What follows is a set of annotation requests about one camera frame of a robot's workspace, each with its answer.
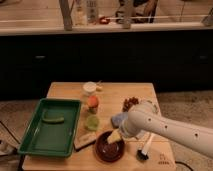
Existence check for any yellow sponge piece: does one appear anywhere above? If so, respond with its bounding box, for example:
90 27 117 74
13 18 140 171
107 130 121 144

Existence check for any dark red bowl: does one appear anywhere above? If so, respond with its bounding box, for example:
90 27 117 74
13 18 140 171
94 131 125 162

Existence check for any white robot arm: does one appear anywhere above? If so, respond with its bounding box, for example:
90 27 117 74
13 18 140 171
119 101 213 158

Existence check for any small yellow item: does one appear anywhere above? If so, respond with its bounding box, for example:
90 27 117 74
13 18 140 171
96 86 103 91

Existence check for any white round container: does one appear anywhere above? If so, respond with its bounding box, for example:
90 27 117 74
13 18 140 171
83 82 97 95

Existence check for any orange lid spice jar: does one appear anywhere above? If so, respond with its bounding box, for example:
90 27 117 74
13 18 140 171
87 96 99 114

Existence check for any brown dried fruit pile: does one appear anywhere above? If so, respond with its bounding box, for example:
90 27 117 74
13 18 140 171
122 97 139 112

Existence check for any blue sponge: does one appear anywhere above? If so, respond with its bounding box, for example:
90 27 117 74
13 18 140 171
111 112 128 128

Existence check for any small green cup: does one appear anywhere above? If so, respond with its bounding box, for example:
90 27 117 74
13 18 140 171
85 115 99 131

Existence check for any black chalkboard eraser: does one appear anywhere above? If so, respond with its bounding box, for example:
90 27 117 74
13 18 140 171
74 132 97 151

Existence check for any red object on counter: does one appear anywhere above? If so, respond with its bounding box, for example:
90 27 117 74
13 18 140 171
99 17 110 25

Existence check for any green cucumber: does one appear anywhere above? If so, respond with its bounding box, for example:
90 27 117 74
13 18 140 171
42 117 65 124

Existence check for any green plastic tray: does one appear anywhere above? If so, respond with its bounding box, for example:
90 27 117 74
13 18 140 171
18 98 81 157

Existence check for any black white brush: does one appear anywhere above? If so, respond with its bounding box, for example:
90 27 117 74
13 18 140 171
137 133 155 161

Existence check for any black floor cable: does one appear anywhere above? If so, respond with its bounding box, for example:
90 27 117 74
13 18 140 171
0 120 22 148

